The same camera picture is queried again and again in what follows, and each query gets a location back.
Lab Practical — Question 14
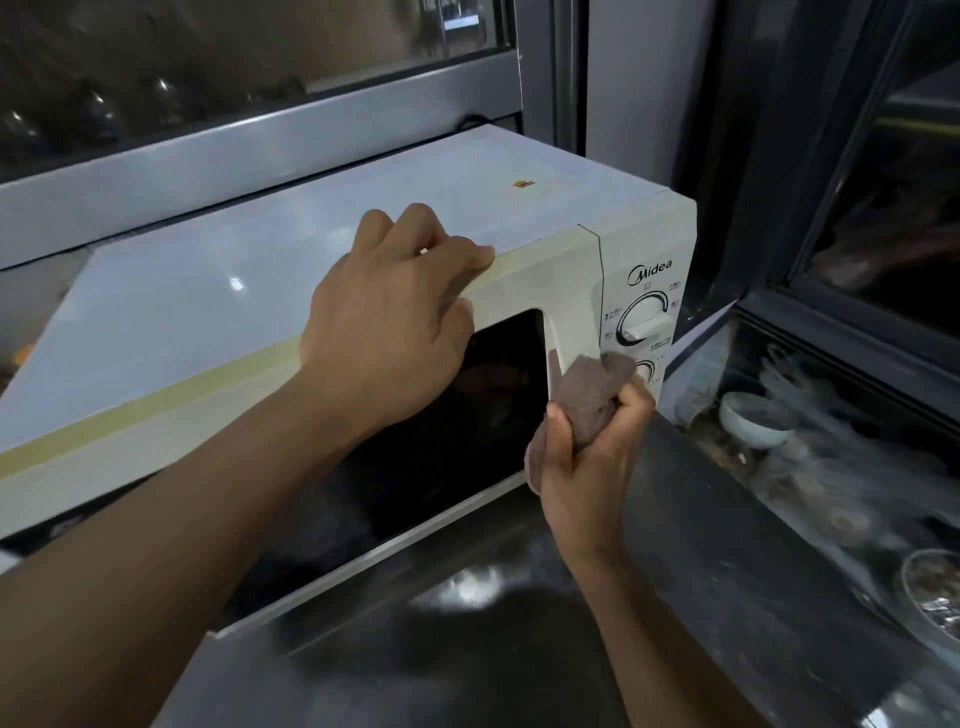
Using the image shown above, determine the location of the person's right hand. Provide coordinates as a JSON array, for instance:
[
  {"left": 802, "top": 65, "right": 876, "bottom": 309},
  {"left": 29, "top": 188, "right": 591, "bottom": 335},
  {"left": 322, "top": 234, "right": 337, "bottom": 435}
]
[{"left": 538, "top": 374, "right": 658, "bottom": 571}]

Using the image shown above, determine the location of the small white bowl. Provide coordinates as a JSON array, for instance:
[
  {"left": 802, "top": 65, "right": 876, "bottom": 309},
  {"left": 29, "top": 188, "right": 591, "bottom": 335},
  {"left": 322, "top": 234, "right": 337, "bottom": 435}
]
[{"left": 718, "top": 391, "right": 796, "bottom": 451}]

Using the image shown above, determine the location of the glass display fridge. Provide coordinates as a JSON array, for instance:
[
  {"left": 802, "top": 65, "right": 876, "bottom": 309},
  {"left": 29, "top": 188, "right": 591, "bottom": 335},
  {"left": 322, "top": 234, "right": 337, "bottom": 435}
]
[{"left": 659, "top": 0, "right": 960, "bottom": 728}]

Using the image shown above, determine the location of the person's right forearm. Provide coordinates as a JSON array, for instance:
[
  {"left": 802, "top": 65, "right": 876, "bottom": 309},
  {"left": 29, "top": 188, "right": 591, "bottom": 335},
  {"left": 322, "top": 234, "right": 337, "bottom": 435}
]
[{"left": 569, "top": 551, "right": 774, "bottom": 728}]

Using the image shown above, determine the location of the person's left forearm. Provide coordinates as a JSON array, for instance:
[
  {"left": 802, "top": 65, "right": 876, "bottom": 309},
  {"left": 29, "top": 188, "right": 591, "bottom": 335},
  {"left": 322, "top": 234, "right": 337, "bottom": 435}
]
[{"left": 0, "top": 374, "right": 361, "bottom": 728}]

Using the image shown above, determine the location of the brown cleaning cloth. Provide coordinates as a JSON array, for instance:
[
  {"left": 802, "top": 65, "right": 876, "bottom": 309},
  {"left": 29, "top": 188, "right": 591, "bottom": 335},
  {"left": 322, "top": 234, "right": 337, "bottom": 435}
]
[{"left": 524, "top": 352, "right": 639, "bottom": 496}]

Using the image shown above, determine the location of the person's left hand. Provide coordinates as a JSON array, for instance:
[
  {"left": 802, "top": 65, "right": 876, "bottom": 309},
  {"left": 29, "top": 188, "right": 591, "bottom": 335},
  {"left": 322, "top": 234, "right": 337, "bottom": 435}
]
[{"left": 298, "top": 202, "right": 496, "bottom": 444}]

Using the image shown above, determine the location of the stainless steel table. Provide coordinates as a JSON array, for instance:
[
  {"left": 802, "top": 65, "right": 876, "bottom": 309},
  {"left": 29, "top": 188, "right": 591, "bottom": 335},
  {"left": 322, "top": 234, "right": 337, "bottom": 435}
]
[{"left": 149, "top": 412, "right": 931, "bottom": 728}]

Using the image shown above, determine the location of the white microwave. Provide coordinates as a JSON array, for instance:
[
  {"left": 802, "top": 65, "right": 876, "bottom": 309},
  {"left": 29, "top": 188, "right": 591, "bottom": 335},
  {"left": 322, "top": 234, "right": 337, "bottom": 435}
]
[{"left": 0, "top": 123, "right": 699, "bottom": 639}]

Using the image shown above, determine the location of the bowl of chopped meat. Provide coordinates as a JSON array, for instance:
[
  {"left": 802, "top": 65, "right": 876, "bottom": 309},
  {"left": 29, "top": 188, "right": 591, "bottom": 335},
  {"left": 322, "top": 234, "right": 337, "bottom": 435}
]
[{"left": 892, "top": 548, "right": 960, "bottom": 654}]

